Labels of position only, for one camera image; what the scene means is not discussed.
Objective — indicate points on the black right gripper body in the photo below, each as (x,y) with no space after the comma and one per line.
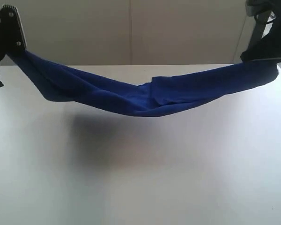
(269,46)

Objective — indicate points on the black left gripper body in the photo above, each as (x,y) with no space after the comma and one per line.
(2,42)

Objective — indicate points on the blue microfiber cloth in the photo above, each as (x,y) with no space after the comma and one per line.
(163,95)

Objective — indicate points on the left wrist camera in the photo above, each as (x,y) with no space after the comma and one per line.
(12,28)

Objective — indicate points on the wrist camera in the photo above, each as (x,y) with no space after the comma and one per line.
(256,7)
(12,28)

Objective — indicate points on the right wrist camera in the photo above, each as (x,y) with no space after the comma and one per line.
(256,7)

